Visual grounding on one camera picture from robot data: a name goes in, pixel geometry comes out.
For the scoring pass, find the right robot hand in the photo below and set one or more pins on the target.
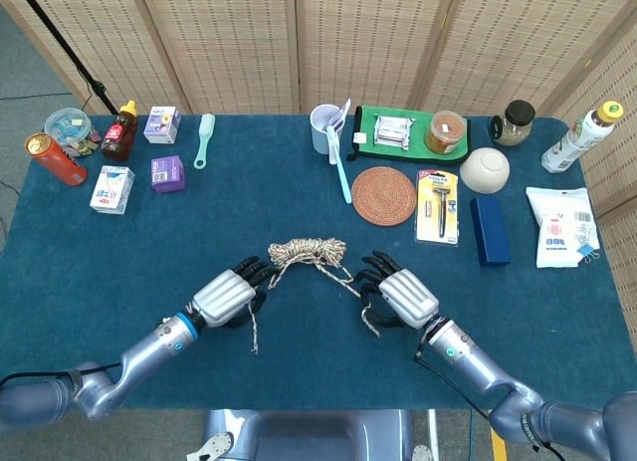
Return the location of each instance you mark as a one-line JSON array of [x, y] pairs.
[[408, 297]]

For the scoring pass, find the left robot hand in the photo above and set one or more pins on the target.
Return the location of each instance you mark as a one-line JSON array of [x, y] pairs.
[[224, 297]]

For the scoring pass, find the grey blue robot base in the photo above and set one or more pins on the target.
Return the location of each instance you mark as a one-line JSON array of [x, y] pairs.
[[308, 436]]

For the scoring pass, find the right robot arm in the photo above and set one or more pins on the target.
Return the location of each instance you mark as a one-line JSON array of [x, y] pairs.
[[478, 366]]

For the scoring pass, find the razor in yellow package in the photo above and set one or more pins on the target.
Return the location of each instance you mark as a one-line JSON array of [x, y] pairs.
[[438, 207]]

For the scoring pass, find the blue carpet table cover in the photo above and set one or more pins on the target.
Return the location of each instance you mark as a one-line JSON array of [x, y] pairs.
[[124, 272]]

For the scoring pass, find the round woven coaster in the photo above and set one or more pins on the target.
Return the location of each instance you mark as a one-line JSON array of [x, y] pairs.
[[383, 196]]

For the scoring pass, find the dark blue long box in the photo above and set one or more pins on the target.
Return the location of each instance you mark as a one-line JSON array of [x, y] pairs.
[[490, 232]]

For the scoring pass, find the purple small box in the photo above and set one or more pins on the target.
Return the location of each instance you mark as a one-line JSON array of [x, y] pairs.
[[168, 174]]

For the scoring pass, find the light blue toothbrush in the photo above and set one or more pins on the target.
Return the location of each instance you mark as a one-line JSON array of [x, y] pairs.
[[342, 177]]

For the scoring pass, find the green cloth black trim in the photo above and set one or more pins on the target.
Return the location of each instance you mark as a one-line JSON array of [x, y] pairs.
[[418, 153]]

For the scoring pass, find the beige upturned bowl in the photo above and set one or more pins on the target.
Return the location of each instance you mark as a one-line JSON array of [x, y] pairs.
[[485, 169]]

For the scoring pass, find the white blue milk carton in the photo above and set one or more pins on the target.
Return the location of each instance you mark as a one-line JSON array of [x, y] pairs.
[[112, 189]]

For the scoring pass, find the white wipes pack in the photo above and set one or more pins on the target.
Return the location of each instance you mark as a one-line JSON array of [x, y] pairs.
[[557, 227]]

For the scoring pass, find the silver snack packet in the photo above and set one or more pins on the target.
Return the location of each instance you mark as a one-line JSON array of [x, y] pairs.
[[393, 131]]

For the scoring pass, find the orange jar clear lid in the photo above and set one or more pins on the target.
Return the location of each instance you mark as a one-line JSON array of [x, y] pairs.
[[445, 132]]

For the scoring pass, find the mint green scrub brush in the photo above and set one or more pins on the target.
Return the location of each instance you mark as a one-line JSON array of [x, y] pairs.
[[205, 127]]

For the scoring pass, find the yellow floor tape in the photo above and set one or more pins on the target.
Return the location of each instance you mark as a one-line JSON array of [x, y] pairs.
[[498, 448]]

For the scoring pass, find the white purple carton box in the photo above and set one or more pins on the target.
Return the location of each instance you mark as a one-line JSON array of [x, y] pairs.
[[161, 127]]

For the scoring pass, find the light blue cup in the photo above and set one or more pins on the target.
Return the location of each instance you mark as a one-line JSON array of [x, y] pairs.
[[321, 135]]

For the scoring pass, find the blue binder clip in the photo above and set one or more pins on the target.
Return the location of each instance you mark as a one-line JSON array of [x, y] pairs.
[[586, 251]]

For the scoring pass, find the honey bottle yellow cap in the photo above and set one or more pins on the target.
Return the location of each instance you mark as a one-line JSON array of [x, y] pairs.
[[118, 140]]

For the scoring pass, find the white purple toothpaste tube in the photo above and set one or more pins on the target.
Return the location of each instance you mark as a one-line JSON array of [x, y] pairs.
[[340, 115]]

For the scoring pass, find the glass jar black lid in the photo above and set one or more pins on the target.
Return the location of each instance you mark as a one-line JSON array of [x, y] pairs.
[[515, 130]]

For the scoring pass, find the red drink can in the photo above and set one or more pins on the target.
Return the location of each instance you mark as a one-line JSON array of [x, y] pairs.
[[57, 162]]

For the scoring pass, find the drink bottle yellow cap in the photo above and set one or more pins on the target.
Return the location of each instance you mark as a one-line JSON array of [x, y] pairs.
[[572, 142]]

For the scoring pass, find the clear plastic candy tub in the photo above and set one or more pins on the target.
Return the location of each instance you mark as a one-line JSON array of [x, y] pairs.
[[64, 125]]

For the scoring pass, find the black tripod pole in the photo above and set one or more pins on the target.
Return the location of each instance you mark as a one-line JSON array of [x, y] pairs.
[[60, 40]]

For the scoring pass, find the white perforated bracket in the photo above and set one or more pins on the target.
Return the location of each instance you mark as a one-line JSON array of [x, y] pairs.
[[214, 445], [422, 453]]

